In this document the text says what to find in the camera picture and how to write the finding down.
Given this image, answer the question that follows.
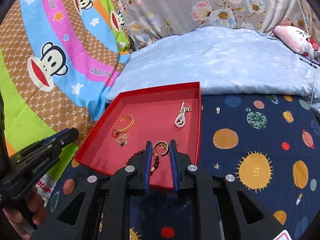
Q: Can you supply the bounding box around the dark wooden bead bracelet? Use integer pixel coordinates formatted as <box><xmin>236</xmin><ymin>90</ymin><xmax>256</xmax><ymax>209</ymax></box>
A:
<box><xmin>125</xmin><ymin>149</ymin><xmax>160</xmax><ymax>173</ymax></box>

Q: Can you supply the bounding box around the gold clover chain bracelet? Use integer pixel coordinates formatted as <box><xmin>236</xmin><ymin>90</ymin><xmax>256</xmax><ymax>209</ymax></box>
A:
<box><xmin>115</xmin><ymin>133</ymin><xmax>130</xmax><ymax>147</ymax></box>

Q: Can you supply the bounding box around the gold bangle bracelet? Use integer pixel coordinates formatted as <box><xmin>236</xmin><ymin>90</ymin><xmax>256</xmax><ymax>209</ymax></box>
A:
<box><xmin>113</xmin><ymin>114</ymin><xmax>135</xmax><ymax>133</ymax></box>

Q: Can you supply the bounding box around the white pearl bracelet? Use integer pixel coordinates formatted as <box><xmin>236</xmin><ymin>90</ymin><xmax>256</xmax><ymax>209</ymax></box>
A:
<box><xmin>174</xmin><ymin>101</ymin><xmax>193</xmax><ymax>129</ymax></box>

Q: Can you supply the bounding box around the red jewelry tray box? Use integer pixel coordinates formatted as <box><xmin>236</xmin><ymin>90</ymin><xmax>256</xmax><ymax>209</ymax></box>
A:
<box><xmin>74</xmin><ymin>81</ymin><xmax>202</xmax><ymax>190</ymax></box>

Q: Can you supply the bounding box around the person left hand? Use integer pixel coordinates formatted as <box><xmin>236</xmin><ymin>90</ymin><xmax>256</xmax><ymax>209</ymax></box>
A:
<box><xmin>2</xmin><ymin>186</ymin><xmax>48</xmax><ymax>240</ymax></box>

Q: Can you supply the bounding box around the navy planet print bedsheet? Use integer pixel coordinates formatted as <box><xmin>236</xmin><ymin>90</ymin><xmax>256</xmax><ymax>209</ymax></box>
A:
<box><xmin>47</xmin><ymin>95</ymin><xmax>319</xmax><ymax>239</ymax></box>

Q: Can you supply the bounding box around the colourful monkey cartoon quilt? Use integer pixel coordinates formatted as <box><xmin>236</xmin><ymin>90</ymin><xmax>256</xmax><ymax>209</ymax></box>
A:
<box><xmin>0</xmin><ymin>0</ymin><xmax>131</xmax><ymax>201</ymax></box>

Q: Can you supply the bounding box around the light blue quilt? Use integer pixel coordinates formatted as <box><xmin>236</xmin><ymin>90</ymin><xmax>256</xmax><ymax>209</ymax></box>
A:
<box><xmin>106</xmin><ymin>27</ymin><xmax>319</xmax><ymax>104</ymax></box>

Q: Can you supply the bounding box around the grey floral blanket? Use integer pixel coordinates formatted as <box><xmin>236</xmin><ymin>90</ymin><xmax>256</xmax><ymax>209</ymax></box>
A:
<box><xmin>117</xmin><ymin>0</ymin><xmax>319</xmax><ymax>49</ymax></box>

